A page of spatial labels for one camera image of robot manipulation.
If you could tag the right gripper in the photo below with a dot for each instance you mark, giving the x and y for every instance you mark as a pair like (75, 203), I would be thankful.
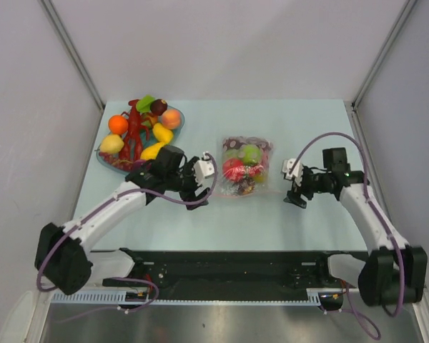
(296, 199)

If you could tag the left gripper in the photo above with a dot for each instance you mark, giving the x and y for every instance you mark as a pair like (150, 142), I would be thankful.
(189, 195)

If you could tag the clear pink-dotted zip bag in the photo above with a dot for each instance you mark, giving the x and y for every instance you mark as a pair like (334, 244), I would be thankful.
(254, 179)

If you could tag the green apple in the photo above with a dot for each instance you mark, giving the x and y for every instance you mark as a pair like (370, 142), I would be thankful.
(250, 154)

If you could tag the red grape bunch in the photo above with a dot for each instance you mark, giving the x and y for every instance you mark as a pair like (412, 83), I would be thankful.
(236, 142)

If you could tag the dark red plum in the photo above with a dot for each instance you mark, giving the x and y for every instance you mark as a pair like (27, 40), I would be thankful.
(158, 107)

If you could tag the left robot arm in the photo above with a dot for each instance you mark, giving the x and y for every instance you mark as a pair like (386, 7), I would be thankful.
(63, 253)

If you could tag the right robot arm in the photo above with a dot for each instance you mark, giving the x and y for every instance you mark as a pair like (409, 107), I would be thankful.
(394, 271)

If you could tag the red apple in tray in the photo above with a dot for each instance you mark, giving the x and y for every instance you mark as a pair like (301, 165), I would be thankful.
(233, 170)

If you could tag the yellow mango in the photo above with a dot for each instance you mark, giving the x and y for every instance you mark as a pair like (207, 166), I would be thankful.
(152, 151)

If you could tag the yellow lemon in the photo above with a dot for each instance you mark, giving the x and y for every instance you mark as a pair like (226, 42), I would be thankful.
(162, 134)

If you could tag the red plastic lobster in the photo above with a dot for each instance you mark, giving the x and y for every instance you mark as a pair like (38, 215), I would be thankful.
(138, 122)

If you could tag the blue plastic fruit tray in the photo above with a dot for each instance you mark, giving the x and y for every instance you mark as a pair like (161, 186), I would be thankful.
(113, 161)

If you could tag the orange peach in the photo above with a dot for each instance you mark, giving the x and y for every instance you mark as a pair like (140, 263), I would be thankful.
(171, 119)

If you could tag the orange fruit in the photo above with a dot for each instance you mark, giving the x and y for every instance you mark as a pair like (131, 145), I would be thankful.
(118, 124)

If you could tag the green leaf piece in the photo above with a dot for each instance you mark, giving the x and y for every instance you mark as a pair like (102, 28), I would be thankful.
(144, 104)

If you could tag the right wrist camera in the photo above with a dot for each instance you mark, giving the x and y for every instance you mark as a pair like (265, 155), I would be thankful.
(292, 170)

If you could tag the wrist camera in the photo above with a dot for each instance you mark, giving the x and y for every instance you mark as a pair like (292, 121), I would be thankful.
(292, 170)
(204, 168)

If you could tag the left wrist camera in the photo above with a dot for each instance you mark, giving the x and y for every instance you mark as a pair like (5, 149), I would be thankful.
(204, 168)

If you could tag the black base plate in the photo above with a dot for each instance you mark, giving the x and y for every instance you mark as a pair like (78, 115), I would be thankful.
(230, 276)

